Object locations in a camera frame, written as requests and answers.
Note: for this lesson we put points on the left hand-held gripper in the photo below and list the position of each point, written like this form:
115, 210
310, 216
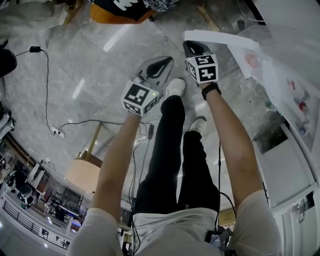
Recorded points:
140, 97

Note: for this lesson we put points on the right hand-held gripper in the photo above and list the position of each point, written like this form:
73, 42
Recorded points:
203, 70

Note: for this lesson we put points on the person's left forearm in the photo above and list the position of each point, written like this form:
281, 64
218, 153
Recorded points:
117, 155

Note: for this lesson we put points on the person's right forearm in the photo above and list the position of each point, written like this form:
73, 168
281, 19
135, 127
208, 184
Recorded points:
230, 140

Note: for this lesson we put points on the white cabinet with dark window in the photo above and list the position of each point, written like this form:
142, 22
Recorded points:
282, 172

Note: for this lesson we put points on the black wristwatch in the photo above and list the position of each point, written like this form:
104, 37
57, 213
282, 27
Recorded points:
211, 90

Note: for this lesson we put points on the person's left white shoe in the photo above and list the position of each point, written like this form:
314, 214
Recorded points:
175, 87

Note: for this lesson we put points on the person's white shoe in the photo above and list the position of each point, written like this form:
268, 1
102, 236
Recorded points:
175, 87
199, 125

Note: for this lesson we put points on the wooden floor strip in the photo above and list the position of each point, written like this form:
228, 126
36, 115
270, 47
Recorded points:
208, 17

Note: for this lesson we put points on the person's right white shoe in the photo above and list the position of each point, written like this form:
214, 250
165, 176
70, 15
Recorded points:
199, 125

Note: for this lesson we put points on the person's black trousers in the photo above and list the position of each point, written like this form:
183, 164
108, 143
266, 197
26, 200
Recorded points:
167, 160

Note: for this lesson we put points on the orange and black cushion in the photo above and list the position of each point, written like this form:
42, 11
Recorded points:
120, 12

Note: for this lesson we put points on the white power strip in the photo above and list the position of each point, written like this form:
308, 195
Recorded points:
56, 131

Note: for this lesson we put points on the round wooden stool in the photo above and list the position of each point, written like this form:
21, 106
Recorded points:
82, 172

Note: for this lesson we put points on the black power adapter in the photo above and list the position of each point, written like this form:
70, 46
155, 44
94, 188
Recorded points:
35, 49

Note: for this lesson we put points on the white fabric sofa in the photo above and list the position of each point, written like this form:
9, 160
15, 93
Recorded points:
32, 15

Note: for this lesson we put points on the person's white shirt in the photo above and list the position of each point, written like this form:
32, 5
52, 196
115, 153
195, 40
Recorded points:
172, 232

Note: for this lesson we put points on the black waist-worn device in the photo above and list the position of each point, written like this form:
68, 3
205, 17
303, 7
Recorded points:
215, 238

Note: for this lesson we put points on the black metal railing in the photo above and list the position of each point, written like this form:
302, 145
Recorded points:
32, 226

